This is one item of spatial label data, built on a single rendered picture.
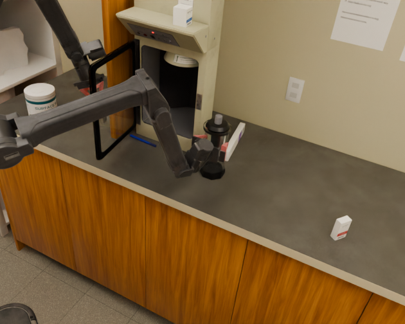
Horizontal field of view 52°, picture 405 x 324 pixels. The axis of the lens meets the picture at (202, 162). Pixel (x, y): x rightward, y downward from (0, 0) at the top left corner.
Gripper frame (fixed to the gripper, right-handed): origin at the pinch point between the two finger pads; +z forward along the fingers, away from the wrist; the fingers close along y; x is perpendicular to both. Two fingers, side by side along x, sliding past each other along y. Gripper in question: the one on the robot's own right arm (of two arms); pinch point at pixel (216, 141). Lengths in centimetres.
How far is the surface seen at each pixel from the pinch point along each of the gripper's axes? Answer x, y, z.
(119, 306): 110, 36, -20
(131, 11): -41, 39, 1
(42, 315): 110, 67, -44
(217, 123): -8.7, -0.3, -1.2
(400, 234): 16, -74, 5
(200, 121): -1.4, 10.7, 7.1
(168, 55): -24.2, 28.5, 10.3
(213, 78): -17.9, 10.5, 15.0
